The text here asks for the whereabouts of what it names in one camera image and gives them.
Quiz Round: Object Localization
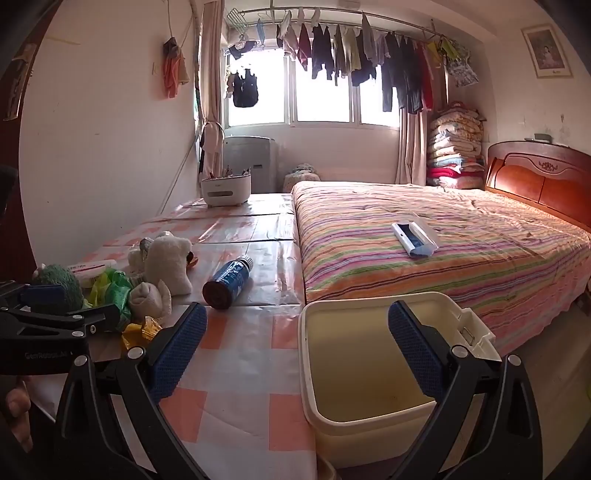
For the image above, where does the wooden bed headboard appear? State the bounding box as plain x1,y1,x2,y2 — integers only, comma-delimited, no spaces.
484,141,591,232

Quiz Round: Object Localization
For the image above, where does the white and blue lint brush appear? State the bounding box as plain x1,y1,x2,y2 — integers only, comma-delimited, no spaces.
392,219,437,258

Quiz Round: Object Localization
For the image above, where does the yellow crinkled wrapper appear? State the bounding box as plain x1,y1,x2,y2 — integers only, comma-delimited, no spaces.
121,316,163,352

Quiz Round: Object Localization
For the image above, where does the orange checkered tablecloth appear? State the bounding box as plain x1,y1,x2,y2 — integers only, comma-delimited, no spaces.
28,191,319,480

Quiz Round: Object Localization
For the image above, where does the green fuzzy ball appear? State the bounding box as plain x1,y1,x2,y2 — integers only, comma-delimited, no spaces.
31,264,85,311

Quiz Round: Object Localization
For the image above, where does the cream plastic bin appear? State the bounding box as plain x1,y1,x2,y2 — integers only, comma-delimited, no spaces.
299,291,503,462

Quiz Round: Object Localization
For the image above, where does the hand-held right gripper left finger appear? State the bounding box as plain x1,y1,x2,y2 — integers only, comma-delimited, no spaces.
51,302,208,480

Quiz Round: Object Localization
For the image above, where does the white plush toy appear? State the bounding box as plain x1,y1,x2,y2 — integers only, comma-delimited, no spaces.
128,231,194,296

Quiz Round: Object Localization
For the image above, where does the black hanging vest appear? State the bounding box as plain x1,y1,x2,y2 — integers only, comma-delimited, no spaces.
232,69,258,108

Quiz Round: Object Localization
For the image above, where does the row of hanging clothes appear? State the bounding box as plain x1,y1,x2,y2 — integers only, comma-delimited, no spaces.
226,7,478,114

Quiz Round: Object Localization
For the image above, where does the beige curtain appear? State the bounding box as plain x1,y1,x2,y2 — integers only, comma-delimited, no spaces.
396,108,428,186
199,0,225,174

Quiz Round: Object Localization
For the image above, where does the bed with striped sheet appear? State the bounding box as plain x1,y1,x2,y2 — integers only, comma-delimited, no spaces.
291,180,591,356

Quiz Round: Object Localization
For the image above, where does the white lace sock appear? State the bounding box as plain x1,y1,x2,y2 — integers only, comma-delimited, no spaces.
128,279,174,321

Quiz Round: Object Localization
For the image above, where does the stack of folded quilts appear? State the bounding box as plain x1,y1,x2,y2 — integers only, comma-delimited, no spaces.
426,102,486,189

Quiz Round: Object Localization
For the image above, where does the orange cloth on wall hook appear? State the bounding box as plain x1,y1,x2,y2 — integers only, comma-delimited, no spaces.
163,38,191,100

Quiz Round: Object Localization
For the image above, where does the white hanging cloth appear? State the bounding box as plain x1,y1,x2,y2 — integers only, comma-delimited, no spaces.
199,121,225,174

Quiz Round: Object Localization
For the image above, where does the metal clothes rod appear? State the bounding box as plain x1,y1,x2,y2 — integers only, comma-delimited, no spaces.
226,7,472,51

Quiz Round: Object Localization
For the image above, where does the green plastic bag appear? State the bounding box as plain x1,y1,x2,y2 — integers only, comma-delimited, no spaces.
89,269,134,330

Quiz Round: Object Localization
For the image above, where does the framed wall picture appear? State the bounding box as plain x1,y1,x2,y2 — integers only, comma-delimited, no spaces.
522,24,573,79

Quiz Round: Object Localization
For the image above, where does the blue bottle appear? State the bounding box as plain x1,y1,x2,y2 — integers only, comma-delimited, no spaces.
202,255,254,311

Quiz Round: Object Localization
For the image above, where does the white desk organizer with pens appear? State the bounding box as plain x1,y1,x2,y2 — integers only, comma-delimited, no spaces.
201,168,252,208

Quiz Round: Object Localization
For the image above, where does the person's left hand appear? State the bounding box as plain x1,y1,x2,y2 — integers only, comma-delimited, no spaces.
0,376,34,454

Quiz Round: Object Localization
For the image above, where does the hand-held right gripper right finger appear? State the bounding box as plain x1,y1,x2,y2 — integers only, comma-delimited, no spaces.
387,300,543,480

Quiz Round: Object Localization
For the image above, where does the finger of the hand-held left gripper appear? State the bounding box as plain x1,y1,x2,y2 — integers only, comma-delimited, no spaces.
0,281,68,315
0,306,121,341

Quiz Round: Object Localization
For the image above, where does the white standing air conditioner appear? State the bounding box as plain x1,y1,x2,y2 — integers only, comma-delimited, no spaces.
223,136,279,193

